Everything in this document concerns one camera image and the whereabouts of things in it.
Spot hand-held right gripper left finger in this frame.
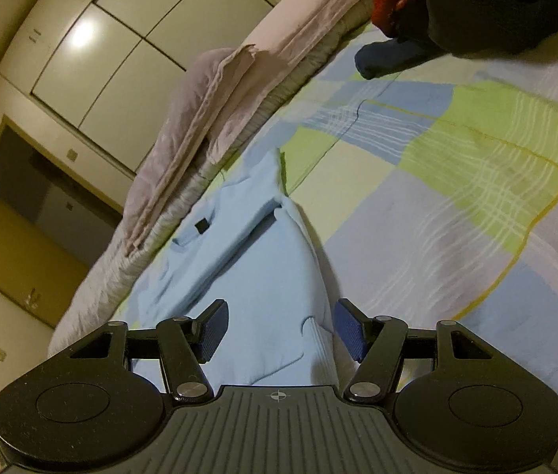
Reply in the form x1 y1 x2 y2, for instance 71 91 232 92
68 299 230 403

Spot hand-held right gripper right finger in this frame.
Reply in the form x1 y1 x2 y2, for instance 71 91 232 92
334 299 498 404

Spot light blue sweatshirt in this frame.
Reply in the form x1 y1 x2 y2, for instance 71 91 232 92
121 148 344 388

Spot checked bed sheet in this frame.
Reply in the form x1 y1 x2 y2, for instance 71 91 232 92
126 24 558 474

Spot pink folded quilt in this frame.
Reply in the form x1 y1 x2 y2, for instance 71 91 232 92
123 0 378 258

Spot navy blue cloth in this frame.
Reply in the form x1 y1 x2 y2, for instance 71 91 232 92
354 38 440 81

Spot white wardrobe doors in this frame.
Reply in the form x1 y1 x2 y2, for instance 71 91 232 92
0 0 289 179

